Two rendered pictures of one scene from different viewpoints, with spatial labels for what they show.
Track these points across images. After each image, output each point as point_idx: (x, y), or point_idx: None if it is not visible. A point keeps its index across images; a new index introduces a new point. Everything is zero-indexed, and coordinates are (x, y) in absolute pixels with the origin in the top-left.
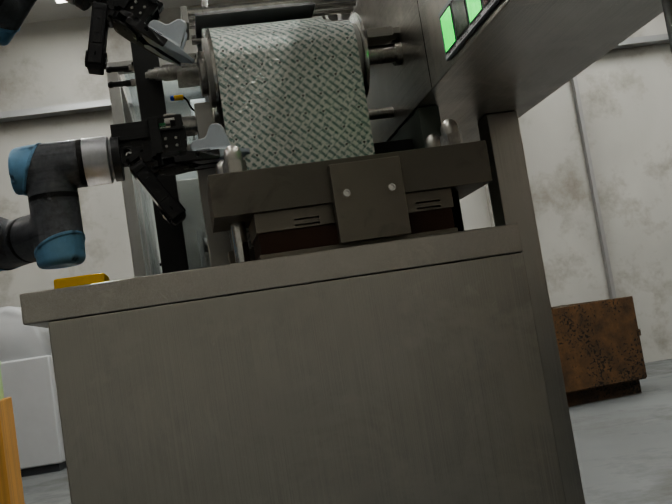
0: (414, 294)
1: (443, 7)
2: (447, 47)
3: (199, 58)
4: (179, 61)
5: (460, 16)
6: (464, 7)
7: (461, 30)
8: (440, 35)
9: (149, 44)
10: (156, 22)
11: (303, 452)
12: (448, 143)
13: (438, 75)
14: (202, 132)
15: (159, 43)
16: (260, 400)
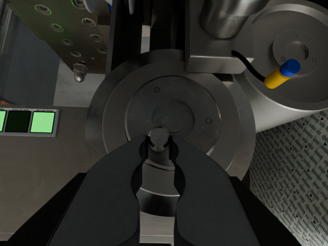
0: None
1: (42, 135)
2: (49, 113)
3: (128, 139)
4: (141, 136)
5: (17, 119)
6: (8, 121)
7: (20, 112)
8: (67, 127)
9: (178, 237)
10: None
11: None
12: (73, 66)
13: (86, 110)
14: (188, 5)
15: (70, 182)
16: None
